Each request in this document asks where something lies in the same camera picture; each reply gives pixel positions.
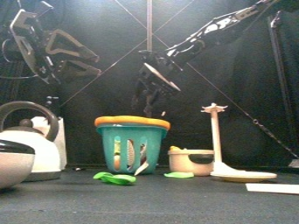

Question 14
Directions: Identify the white toy piece by basket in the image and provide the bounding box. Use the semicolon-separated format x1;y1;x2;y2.
134;162;150;177

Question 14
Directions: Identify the beige pot with black handle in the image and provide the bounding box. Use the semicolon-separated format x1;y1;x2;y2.
167;148;216;177

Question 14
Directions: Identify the green toy leaf piece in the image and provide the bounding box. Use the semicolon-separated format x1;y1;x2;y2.
92;171;138;186

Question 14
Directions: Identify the toy food inside basket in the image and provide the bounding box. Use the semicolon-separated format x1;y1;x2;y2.
113;139;148;172

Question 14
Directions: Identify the white container behind kettle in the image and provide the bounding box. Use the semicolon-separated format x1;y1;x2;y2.
29;115;68;172

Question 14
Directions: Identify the green toy lid disc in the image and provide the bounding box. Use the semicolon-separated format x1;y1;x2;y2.
163;171;195;179

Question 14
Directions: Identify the white paper sheet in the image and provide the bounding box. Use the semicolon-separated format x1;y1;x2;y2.
244;183;299;195

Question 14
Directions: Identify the black vertical stand post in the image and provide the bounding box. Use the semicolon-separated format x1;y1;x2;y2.
267;10;299;169

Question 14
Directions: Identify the diagonal frame brace rod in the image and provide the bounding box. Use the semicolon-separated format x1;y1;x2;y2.
60;0;196;108
112;0;299;160

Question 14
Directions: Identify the white bowl with black rim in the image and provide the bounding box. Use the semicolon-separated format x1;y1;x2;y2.
0;139;36;190

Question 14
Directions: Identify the metal frame pole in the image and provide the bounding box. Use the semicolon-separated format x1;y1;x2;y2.
146;0;155;53

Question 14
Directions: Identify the white kettle with black handle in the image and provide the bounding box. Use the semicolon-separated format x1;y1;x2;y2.
0;101;63;182

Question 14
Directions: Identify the teal basket with orange rim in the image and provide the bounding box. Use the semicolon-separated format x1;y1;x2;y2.
93;115;172;175

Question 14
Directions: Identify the white paper towel holder stand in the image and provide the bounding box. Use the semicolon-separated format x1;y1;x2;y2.
200;102;278;184

